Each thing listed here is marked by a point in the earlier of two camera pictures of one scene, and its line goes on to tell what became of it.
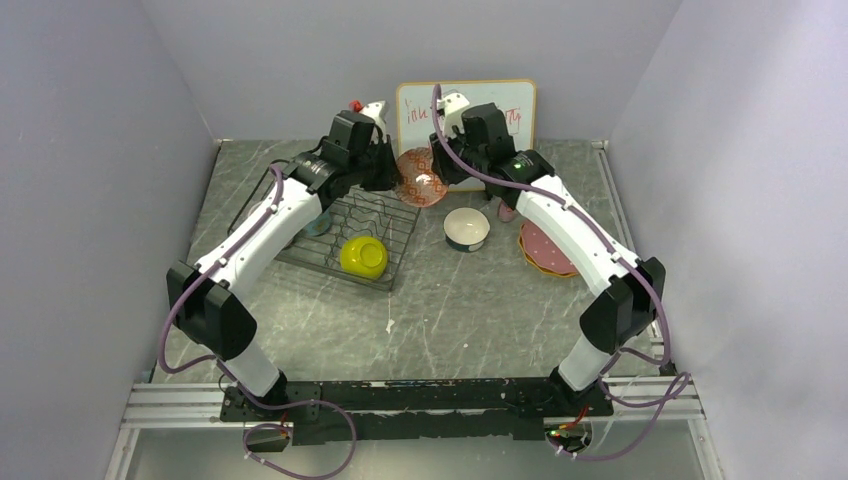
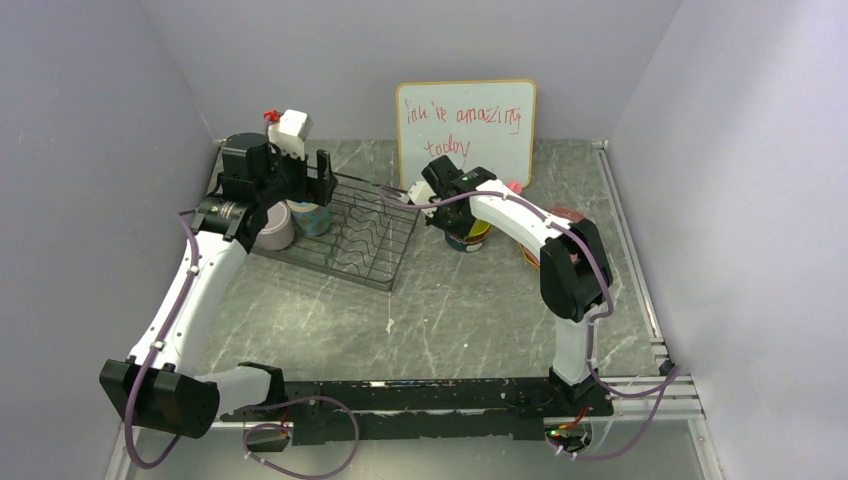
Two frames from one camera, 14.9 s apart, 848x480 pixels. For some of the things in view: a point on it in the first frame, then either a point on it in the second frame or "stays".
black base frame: x=351 y=410 stays
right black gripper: x=441 y=162 -> x=460 y=232
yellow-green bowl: x=364 y=257 -> x=479 y=232
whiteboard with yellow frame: x=517 y=99 stays
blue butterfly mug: x=319 y=225 stays
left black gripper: x=391 y=173 -> x=310 y=189
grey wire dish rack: x=360 y=234 stays
